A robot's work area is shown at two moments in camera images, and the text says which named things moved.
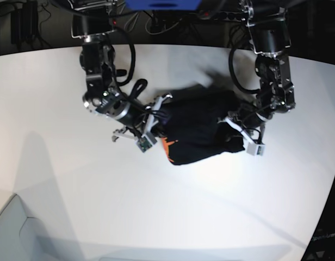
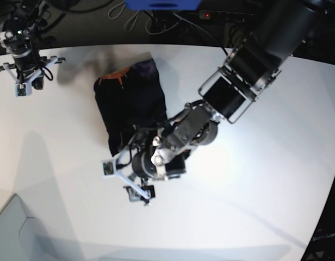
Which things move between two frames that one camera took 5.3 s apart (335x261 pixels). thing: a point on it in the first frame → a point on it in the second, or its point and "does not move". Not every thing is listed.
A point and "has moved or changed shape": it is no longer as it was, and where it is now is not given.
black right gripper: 251,118 → 142,165
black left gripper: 134,117 → 28,61
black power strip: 222,16 does not move
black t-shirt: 192,128 has moved or changed shape
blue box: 163,5 does not move
